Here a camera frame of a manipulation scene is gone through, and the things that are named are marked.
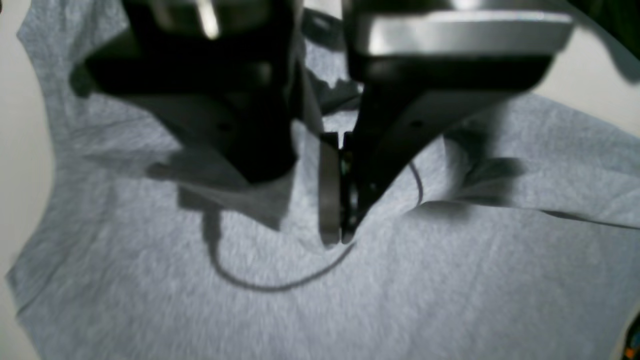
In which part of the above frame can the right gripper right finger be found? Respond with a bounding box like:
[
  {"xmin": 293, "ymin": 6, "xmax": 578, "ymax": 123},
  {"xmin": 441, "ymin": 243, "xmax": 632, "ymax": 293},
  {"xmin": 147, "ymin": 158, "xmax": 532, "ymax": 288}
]
[{"xmin": 340, "ymin": 0, "xmax": 575, "ymax": 244}]

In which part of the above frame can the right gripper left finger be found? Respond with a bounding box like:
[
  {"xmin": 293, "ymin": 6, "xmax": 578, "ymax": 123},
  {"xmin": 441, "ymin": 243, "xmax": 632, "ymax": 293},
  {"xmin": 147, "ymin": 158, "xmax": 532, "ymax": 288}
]
[{"xmin": 70, "ymin": 0, "xmax": 341, "ymax": 248}]

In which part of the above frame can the grey T-shirt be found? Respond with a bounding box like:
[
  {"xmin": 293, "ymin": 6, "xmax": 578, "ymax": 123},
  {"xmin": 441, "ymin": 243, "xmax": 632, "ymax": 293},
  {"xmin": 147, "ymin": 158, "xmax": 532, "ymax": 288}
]
[{"xmin": 7, "ymin": 0, "xmax": 639, "ymax": 360}]

